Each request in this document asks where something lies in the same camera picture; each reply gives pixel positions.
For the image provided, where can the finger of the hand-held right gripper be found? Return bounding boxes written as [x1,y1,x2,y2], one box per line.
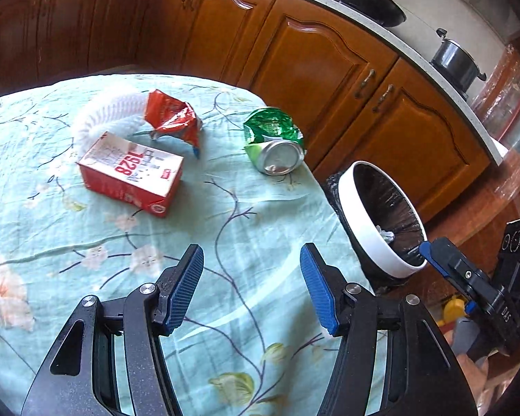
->
[419,237,503,309]

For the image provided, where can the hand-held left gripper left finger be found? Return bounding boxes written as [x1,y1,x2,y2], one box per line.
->
[21,244,205,416]

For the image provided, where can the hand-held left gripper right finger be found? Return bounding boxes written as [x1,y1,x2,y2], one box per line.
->
[300,243,479,416]

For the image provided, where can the white trash bin black liner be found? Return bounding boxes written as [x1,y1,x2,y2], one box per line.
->
[327,161,429,287]

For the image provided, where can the red milk carton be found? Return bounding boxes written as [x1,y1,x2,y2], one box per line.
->
[77,131,185,218]

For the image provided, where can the crushed green drink can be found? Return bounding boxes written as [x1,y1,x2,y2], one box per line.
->
[243,107,307,177]

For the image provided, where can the red foil wrapper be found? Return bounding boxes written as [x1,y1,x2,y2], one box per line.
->
[144,89,202,159]

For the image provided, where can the person's right hand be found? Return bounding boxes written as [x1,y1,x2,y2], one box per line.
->
[456,350,489,405]

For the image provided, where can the yellow plastic object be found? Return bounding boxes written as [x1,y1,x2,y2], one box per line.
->
[442,297,469,324]

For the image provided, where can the green floral tablecloth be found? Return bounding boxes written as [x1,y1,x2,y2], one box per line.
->
[0,73,382,416]

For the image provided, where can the dark grey cooking pot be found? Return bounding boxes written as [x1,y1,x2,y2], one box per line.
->
[430,28,488,93]

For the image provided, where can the wooden lower cabinets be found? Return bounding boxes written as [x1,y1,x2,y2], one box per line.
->
[0,0,493,223]

